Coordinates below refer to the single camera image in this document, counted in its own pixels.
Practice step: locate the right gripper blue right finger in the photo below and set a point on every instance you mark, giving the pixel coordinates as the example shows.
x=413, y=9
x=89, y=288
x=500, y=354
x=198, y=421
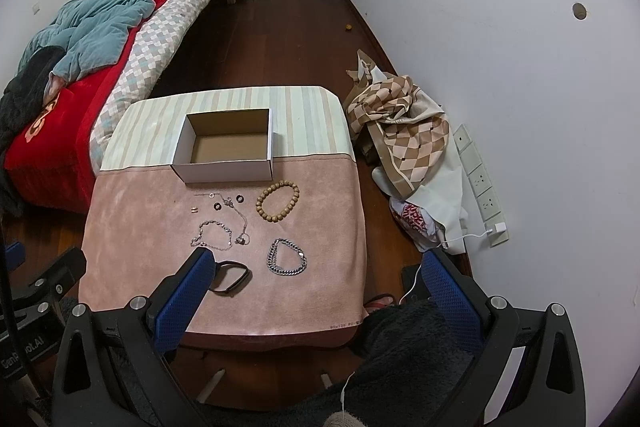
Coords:
x=548, y=388

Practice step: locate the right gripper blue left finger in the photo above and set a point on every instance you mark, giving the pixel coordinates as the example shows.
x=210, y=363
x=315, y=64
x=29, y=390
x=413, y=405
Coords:
x=111, y=368

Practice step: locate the black fuzzy seat cushion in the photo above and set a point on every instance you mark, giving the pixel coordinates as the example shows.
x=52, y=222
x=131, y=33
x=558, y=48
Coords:
x=411, y=363

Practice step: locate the red blanket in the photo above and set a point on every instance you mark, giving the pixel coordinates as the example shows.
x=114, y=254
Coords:
x=48, y=164

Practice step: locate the white power strip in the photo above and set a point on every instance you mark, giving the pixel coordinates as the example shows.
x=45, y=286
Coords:
x=481, y=185

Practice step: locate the pink table cloth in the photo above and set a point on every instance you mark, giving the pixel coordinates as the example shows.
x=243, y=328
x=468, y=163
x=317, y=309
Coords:
x=297, y=245

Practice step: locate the striped table cloth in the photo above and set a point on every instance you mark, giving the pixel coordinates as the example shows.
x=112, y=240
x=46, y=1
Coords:
x=305, y=121

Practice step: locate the black fuzzy garment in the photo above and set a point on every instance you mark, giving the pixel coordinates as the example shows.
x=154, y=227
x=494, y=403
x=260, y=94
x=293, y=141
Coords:
x=22, y=100

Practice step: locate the white cardboard box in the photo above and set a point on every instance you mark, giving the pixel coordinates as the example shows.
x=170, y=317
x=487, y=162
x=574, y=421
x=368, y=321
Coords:
x=225, y=146

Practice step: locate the checkered beige cloth pile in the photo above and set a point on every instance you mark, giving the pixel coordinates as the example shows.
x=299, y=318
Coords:
x=420, y=169

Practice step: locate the teal quilt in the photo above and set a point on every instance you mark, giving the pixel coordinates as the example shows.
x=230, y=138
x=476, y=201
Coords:
x=92, y=34

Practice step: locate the bed with checkered sheet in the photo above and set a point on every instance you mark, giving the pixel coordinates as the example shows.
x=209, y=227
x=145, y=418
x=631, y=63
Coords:
x=155, y=44

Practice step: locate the white charger with cable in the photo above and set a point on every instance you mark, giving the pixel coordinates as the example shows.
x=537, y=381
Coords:
x=497, y=229

